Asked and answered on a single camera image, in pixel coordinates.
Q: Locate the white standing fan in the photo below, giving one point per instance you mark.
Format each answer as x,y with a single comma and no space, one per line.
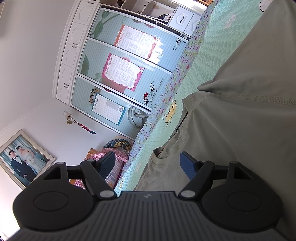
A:
137,117

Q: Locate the grey t-shirt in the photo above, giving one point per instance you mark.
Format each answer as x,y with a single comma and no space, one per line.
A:
246,113

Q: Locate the white sliding door wardrobe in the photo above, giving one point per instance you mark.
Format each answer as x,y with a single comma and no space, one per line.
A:
118,54

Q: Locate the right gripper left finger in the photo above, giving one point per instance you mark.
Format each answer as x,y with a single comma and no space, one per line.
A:
94,183

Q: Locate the colourful patterned pillow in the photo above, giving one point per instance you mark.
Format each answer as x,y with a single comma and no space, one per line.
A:
120,142

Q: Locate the floral bed sheet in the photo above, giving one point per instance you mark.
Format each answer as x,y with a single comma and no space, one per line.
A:
169,91

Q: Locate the framed wedding photo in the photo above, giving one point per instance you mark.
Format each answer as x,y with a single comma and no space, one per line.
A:
24,160

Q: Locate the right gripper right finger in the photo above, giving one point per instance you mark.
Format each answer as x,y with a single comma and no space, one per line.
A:
200,174

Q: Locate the white drawer unit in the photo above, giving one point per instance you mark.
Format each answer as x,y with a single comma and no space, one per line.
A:
184,21

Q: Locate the hanging wall ornament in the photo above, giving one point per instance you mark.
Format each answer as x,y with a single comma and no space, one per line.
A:
70,120

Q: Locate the mint quilted bee bedspread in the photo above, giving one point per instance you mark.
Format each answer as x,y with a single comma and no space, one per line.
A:
229,24

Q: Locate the wooden headboard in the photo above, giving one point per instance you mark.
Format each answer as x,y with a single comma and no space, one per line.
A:
90,153

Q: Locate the pink fuzzy blanket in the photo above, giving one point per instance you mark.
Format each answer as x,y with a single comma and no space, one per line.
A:
103,161

